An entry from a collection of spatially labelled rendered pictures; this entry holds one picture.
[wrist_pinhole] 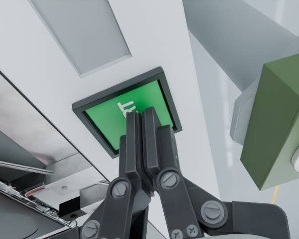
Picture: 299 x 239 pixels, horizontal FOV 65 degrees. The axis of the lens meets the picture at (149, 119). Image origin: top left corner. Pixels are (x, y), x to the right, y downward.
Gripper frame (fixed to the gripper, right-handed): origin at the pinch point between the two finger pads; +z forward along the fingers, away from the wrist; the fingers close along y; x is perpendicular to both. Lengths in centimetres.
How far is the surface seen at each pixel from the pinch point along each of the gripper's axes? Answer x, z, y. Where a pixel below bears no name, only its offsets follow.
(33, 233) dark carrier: -21.4, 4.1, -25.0
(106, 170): -4.7, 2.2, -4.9
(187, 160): -7.9, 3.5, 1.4
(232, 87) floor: -107, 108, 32
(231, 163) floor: -209, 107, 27
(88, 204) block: -18.3, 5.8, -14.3
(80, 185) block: -13.0, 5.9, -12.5
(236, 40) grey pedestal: -23.0, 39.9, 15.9
